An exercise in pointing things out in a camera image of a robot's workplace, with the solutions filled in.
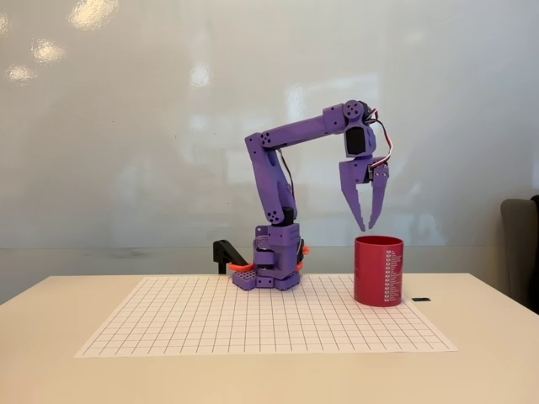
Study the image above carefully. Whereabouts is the red cup with white print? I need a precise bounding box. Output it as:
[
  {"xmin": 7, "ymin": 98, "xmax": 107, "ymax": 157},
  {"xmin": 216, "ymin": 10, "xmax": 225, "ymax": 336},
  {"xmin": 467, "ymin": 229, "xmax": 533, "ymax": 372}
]
[{"xmin": 352, "ymin": 236, "xmax": 405, "ymax": 310}]

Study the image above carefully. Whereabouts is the black table clamp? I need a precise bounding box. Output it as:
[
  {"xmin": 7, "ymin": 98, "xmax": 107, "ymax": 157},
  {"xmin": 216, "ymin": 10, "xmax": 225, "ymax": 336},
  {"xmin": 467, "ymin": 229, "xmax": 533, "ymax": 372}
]
[{"xmin": 212, "ymin": 238, "xmax": 248, "ymax": 275}]

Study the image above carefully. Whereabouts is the dark grey chair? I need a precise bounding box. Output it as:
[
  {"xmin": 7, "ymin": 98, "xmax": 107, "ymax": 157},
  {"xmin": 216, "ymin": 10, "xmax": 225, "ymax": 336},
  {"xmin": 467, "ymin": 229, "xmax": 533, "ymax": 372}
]
[{"xmin": 499, "ymin": 194, "xmax": 539, "ymax": 315}]

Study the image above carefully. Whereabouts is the white grid paper sheet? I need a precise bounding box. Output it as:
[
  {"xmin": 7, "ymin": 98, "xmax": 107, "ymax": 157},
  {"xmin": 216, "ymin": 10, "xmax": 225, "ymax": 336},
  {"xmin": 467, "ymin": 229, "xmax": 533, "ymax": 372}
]
[{"xmin": 74, "ymin": 275, "xmax": 459, "ymax": 359}]

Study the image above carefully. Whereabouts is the white red black wrist cable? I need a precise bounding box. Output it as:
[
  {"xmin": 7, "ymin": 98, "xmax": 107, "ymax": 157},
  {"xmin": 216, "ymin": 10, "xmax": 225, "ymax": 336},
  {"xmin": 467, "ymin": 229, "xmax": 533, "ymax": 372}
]
[{"xmin": 365, "ymin": 109, "xmax": 396, "ymax": 170}]

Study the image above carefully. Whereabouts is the thin servo cable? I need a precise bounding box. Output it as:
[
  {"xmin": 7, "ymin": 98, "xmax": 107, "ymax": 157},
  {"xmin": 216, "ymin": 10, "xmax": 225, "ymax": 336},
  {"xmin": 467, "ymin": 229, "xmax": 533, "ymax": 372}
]
[{"xmin": 275, "ymin": 147, "xmax": 296, "ymax": 201}]

